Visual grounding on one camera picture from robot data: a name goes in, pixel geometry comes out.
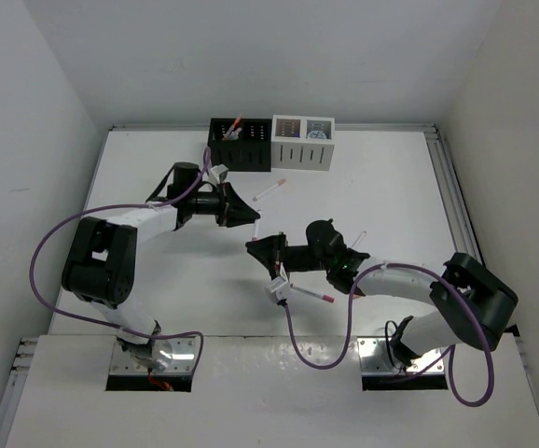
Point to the white slotted pen holder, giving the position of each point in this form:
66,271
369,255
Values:
291,149

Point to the red pen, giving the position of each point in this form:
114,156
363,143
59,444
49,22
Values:
236,121

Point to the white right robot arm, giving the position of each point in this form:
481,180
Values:
472,305

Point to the orange pen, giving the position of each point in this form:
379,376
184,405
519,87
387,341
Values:
228,133

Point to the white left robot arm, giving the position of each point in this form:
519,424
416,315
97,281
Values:
101,263

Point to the pink capped white marker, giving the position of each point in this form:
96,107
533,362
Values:
359,240

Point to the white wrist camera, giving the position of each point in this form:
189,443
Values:
278,290
218,174

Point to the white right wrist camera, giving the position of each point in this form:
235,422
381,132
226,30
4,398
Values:
278,290

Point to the black slotted pen holder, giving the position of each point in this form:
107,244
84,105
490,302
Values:
248,149

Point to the metal base plate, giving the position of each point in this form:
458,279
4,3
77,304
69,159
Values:
374,361
168,357

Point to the magenta capped white marker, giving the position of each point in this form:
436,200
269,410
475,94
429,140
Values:
311,293

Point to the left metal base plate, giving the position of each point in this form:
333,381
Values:
168,357

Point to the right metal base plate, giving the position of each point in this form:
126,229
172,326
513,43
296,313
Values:
374,361

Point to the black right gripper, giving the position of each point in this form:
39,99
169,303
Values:
270,252

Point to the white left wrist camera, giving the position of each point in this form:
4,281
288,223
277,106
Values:
218,174

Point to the purple capped white marker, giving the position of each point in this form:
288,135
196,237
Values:
256,228

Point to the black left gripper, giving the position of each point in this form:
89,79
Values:
231,209

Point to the beige capped white marker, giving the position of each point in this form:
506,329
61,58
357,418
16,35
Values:
268,190

